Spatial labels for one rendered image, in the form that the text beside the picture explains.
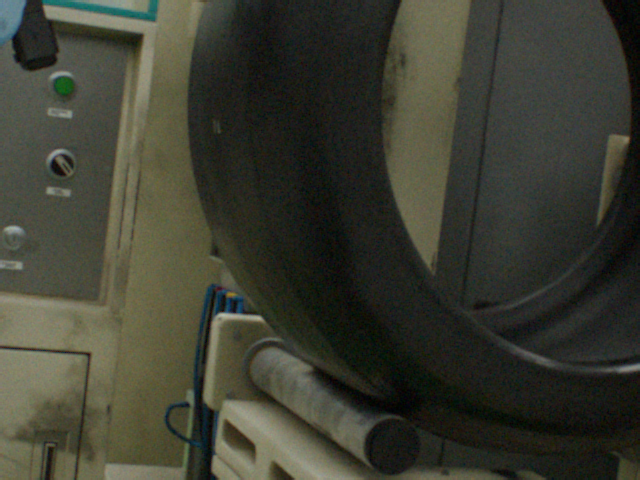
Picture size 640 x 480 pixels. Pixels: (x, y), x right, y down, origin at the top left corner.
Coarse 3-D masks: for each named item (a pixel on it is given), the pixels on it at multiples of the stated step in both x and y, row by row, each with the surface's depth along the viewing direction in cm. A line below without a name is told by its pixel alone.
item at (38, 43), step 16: (32, 0) 92; (32, 16) 92; (16, 32) 92; (32, 32) 93; (48, 32) 93; (16, 48) 93; (32, 48) 93; (48, 48) 93; (32, 64) 93; (48, 64) 94
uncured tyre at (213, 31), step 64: (256, 0) 94; (320, 0) 90; (384, 0) 90; (192, 64) 109; (256, 64) 92; (320, 64) 90; (384, 64) 90; (192, 128) 109; (256, 128) 93; (320, 128) 90; (256, 192) 94; (320, 192) 91; (384, 192) 92; (256, 256) 99; (320, 256) 93; (384, 256) 92; (576, 256) 132; (320, 320) 95; (384, 320) 93; (448, 320) 94; (512, 320) 127; (576, 320) 129; (384, 384) 97; (448, 384) 96; (512, 384) 97; (576, 384) 98; (512, 448) 101; (576, 448) 102
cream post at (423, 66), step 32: (416, 0) 134; (448, 0) 135; (416, 32) 134; (448, 32) 135; (416, 64) 134; (448, 64) 135; (384, 96) 133; (416, 96) 135; (448, 96) 136; (384, 128) 134; (416, 128) 135; (448, 128) 136; (416, 160) 135; (448, 160) 137; (416, 192) 136; (416, 224) 136
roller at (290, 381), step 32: (256, 352) 128; (256, 384) 128; (288, 384) 116; (320, 384) 111; (320, 416) 107; (352, 416) 101; (384, 416) 98; (352, 448) 100; (384, 448) 97; (416, 448) 97
